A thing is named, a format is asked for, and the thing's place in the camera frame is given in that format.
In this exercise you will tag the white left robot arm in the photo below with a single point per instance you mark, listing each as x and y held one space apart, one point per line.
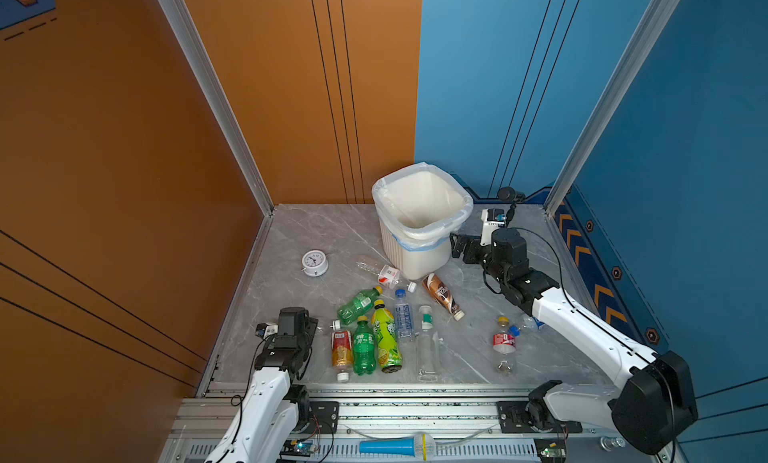
274 403

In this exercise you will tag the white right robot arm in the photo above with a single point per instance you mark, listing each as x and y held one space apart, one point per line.
650 401

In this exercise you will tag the crushed blue-label bottle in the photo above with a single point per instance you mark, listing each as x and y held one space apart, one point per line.
530 324

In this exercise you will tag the white alarm clock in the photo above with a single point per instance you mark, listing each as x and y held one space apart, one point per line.
315 263

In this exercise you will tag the silver knob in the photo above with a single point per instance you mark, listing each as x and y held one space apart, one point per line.
610 444

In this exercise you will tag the aluminium frame post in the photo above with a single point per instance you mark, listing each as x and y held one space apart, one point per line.
644 38
187 35

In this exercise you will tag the green sprite bottle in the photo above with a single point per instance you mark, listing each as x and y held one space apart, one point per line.
364 348

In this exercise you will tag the brown coffee bottle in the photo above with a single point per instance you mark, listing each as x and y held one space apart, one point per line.
438 290

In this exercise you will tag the clear crushed red-white bottle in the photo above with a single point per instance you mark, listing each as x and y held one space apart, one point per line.
385 274

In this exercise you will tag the clear green-label bottle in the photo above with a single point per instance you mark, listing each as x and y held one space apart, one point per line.
428 346

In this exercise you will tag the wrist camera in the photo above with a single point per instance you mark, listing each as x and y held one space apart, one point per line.
492 219
266 329

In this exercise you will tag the green bottle lying diagonal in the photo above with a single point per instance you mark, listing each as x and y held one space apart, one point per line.
359 305

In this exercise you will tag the green circuit board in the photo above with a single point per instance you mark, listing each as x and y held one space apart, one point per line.
302 449
551 450

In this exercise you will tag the right green circuit board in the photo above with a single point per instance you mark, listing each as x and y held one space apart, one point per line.
551 450

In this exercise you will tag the white plastic waste bin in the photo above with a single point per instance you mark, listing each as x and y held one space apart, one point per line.
419 207

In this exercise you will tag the orange-red label bottle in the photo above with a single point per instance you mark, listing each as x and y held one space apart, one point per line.
342 358

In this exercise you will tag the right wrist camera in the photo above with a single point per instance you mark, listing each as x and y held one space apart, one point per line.
492 219

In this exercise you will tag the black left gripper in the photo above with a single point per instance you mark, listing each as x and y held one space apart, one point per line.
309 325

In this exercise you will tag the small blue-cap water bottle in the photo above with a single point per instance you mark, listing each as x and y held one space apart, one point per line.
403 317

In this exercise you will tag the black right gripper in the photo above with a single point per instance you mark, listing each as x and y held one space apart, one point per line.
457 249

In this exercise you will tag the left green circuit board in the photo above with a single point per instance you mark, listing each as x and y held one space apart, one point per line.
302 449

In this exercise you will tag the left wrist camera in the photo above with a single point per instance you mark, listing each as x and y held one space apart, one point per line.
266 329

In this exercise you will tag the aluminium frame post left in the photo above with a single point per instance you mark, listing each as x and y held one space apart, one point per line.
187 35

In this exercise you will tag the black desk microphone stand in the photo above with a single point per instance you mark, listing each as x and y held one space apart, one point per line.
512 197

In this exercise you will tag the yellow-green tea bottle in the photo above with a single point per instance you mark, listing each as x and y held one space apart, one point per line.
388 354

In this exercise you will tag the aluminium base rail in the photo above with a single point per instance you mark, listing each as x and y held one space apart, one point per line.
469 423

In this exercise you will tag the aluminium frame post right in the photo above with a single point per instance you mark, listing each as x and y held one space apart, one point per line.
644 38

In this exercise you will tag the red-label yellow-cap bottle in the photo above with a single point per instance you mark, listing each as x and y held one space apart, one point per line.
503 346

